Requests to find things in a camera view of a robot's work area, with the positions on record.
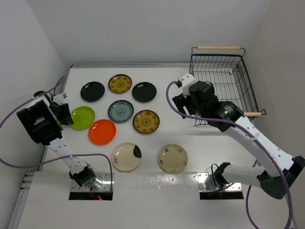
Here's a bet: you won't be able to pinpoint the yellow patterned plate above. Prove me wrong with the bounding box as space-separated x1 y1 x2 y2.
108 74 132 94
132 110 160 135

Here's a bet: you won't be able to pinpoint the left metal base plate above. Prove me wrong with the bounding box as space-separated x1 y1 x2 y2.
70 172 114 193

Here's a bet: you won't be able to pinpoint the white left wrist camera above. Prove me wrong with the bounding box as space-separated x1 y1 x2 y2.
53 93 67 105

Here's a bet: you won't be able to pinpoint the glossy black plate left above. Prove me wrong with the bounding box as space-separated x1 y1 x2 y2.
80 81 105 102

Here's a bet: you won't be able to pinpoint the yellow patterned plate front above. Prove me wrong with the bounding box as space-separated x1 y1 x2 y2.
132 110 160 135

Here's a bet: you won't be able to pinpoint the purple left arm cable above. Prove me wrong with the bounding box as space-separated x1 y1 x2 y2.
0 76 113 191

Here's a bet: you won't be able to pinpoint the cream floral plate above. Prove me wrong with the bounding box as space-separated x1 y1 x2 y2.
157 144 188 174

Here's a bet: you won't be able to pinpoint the glossy black plate right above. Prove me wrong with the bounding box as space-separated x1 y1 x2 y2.
132 82 157 103

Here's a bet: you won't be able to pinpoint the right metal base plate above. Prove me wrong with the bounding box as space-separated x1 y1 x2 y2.
197 172 243 192

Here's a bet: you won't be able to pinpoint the orange plate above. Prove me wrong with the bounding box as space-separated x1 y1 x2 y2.
88 119 117 145

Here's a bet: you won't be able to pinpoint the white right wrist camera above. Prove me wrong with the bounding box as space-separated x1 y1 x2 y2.
178 73 197 97

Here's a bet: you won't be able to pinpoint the black wire dish rack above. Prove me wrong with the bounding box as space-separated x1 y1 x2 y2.
189 46 266 125

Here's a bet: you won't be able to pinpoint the blue floral plate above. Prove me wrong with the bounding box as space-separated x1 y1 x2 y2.
108 100 134 123

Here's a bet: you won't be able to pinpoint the cream plate with black patch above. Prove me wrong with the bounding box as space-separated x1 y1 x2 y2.
111 143 142 172

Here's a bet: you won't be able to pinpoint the lime green plate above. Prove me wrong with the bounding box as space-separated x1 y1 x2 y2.
70 106 95 131

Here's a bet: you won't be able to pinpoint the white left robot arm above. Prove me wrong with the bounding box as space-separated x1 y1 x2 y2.
17 94 96 188

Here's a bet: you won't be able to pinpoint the yellow patterned plate rear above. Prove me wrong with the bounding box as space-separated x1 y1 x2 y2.
108 74 132 94

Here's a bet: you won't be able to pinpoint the metal base plate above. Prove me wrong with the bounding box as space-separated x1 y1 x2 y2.
70 172 114 193
197 172 243 192

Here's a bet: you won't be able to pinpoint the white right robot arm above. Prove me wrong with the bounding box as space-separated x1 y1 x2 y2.
167 80 305 199

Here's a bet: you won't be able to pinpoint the glossy black plate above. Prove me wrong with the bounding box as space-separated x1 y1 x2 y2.
80 81 105 102
132 82 157 103

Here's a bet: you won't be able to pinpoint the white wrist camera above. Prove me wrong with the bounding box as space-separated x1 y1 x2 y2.
178 73 197 97
53 93 67 105

